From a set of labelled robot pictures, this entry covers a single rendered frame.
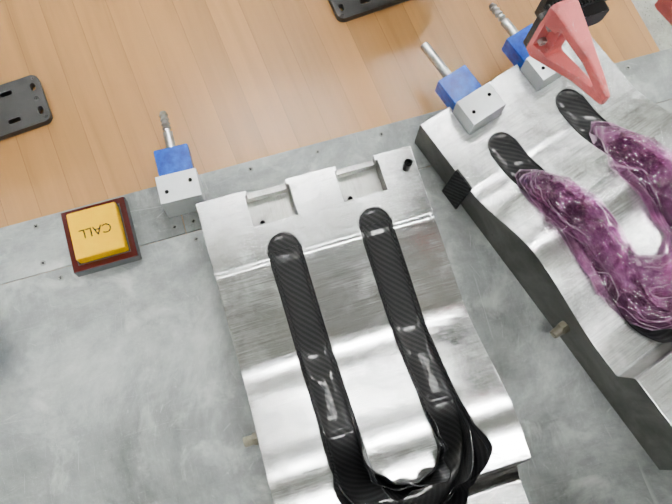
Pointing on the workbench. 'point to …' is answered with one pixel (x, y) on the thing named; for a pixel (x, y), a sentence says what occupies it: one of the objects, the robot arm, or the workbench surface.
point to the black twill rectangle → (457, 189)
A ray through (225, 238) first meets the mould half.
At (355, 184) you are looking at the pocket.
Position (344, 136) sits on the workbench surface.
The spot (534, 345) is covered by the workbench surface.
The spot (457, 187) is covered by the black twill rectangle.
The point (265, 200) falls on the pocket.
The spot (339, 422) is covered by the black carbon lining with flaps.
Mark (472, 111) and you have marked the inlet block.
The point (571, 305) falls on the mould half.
